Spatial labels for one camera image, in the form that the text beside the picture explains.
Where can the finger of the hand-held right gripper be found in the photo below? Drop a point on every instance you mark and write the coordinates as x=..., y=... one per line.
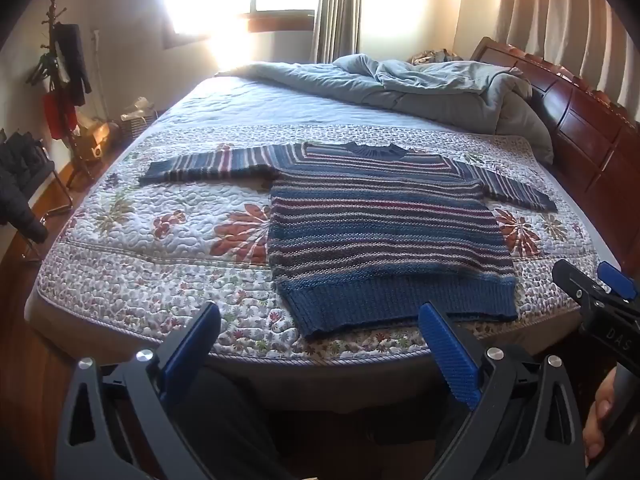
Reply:
x=619, y=282
x=572, y=281

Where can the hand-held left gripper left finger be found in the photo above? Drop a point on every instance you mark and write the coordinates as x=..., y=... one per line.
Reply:
x=192, y=347

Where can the black hanging garment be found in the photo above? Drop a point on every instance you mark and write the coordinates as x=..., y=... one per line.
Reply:
x=72, y=60

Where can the brown bag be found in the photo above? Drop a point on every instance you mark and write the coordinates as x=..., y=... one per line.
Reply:
x=95, y=137

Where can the wicker basket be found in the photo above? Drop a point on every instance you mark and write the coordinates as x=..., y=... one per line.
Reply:
x=135, y=122

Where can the floral quilted bedspread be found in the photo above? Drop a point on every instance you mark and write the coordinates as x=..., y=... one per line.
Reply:
x=165, y=240

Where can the patterned cloth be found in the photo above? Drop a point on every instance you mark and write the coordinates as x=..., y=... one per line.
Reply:
x=434, y=56

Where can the red hanging garment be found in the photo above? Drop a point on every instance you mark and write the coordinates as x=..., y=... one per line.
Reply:
x=59, y=116

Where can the wooden coat rack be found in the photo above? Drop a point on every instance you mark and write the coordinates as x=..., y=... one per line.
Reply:
x=54, y=15

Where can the beige curtain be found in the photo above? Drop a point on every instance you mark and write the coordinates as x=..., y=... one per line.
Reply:
x=550, y=20

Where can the wooden bed headboard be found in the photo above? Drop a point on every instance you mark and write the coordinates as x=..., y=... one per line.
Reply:
x=585, y=125

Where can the metal frame chair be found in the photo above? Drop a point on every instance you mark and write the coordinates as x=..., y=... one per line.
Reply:
x=52, y=200

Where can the blue striped knit sweater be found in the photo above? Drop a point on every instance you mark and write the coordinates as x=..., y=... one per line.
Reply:
x=380, y=240

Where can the grey duvet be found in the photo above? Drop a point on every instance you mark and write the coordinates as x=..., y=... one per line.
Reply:
x=430, y=87

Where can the person's right hand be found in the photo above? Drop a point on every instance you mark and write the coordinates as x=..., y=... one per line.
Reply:
x=599, y=417

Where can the black jacket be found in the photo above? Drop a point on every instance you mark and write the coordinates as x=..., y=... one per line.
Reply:
x=20, y=187

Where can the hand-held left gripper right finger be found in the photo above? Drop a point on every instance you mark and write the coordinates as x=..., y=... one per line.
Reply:
x=447, y=355

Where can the grey window curtain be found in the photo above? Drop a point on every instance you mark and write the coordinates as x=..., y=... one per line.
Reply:
x=336, y=10

